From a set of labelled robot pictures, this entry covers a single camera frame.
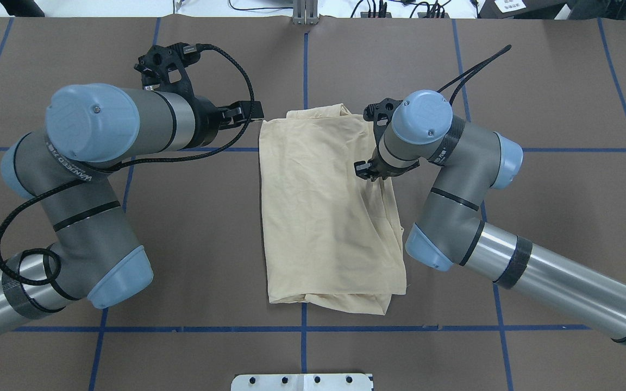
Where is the cream long-sleeve printed shirt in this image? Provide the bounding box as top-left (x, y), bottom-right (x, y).
top-left (259, 104), bottom-right (407, 316)

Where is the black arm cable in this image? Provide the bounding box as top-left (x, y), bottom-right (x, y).
top-left (436, 45), bottom-right (512, 107)
top-left (0, 43), bottom-right (256, 286)

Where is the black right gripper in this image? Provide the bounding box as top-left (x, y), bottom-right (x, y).
top-left (353, 144), bottom-right (420, 181)

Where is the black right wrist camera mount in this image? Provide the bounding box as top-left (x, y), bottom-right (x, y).
top-left (362, 97), bottom-right (403, 141)

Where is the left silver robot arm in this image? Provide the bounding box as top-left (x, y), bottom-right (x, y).
top-left (0, 83), bottom-right (264, 335)

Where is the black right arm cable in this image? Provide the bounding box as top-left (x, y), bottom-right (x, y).
top-left (436, 45), bottom-right (512, 107)

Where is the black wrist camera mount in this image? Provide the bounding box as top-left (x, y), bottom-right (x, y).
top-left (362, 97), bottom-right (403, 141)
top-left (134, 42), bottom-right (201, 102)

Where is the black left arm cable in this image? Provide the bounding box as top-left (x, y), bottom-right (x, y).
top-left (0, 43), bottom-right (256, 286)

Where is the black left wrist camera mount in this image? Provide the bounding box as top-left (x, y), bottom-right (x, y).
top-left (134, 42), bottom-right (201, 102)

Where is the aluminium frame post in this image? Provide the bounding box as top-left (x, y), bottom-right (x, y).
top-left (292, 0), bottom-right (320, 26)

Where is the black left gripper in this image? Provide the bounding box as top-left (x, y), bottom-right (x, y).
top-left (191, 96), bottom-right (264, 148)

